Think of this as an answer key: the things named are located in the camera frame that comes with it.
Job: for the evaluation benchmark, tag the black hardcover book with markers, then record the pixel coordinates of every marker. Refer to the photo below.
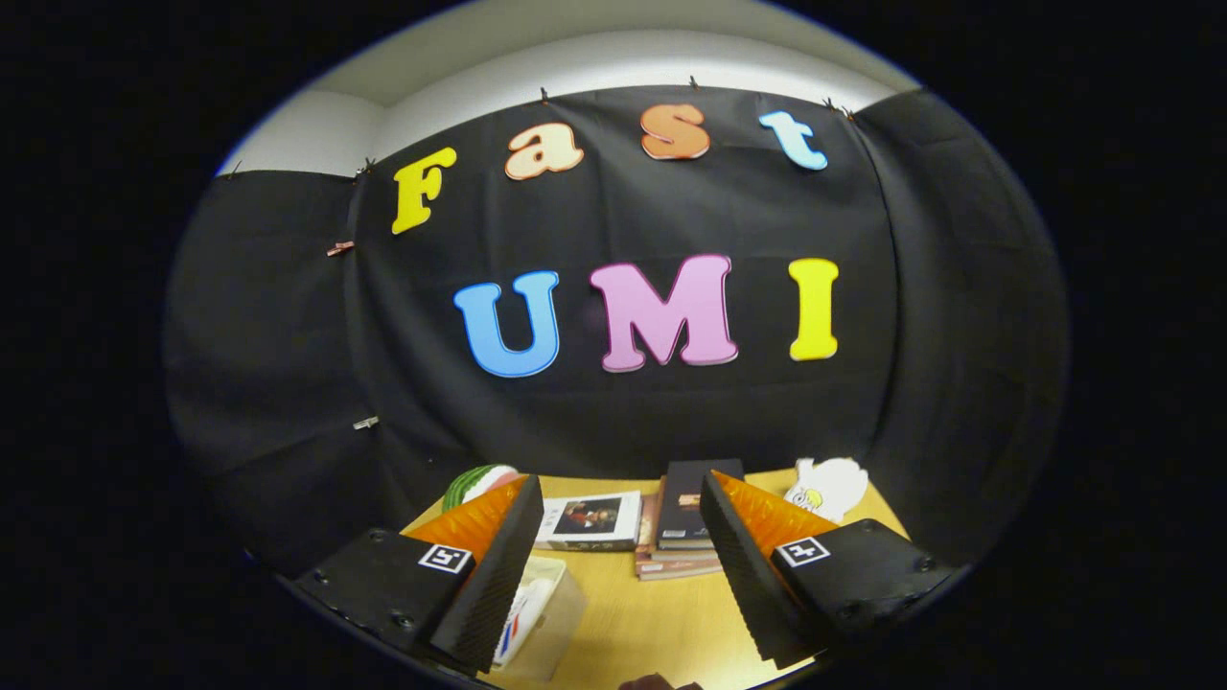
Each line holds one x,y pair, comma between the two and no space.
685,498

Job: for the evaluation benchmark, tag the black backdrop cloth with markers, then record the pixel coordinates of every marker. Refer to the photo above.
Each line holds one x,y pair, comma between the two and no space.
613,211

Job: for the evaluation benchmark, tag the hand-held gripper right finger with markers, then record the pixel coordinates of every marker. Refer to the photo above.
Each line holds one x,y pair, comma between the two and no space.
743,580

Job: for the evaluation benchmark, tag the thick brown book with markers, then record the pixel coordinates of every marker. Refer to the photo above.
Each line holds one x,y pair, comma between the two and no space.
671,570

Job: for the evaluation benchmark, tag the white perforated shoe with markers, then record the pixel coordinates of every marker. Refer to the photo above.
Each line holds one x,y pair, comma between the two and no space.
525,604

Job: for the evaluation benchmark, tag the white plush toy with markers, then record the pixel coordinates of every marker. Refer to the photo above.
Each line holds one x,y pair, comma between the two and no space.
829,484

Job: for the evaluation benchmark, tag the thin brown book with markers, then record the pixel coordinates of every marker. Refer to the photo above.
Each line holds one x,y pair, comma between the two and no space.
676,555

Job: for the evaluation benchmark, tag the white book with portrait cover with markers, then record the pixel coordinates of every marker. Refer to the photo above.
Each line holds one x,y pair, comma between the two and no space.
590,517

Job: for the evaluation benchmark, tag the watermelon slice toy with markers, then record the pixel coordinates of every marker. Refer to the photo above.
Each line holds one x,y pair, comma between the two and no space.
479,482

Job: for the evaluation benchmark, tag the small red clip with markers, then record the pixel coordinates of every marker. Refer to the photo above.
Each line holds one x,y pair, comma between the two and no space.
339,248

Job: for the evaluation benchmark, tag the small white clip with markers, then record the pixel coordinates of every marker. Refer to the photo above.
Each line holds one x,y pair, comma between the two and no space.
365,423

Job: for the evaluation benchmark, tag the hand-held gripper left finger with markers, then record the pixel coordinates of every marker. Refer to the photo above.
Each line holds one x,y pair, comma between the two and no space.
494,599

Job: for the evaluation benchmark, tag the beige fabric storage box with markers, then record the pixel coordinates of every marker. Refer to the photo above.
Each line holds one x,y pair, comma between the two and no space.
564,613

